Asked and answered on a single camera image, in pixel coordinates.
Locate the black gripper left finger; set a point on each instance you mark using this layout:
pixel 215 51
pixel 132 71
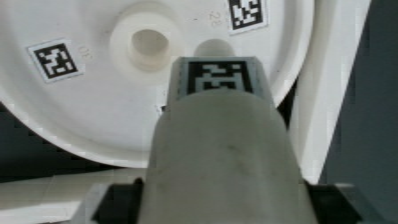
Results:
pixel 119 204

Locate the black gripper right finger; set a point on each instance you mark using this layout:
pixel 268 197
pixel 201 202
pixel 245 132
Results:
pixel 334 211

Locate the white cylindrical table leg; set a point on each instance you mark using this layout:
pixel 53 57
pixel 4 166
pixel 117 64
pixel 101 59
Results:
pixel 222 175

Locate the white round table top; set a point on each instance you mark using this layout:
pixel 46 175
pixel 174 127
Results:
pixel 87 50

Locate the white left fence block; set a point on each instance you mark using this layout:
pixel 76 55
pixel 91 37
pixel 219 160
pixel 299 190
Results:
pixel 57 200

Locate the white front fence rail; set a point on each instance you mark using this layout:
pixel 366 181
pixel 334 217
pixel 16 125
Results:
pixel 339 20

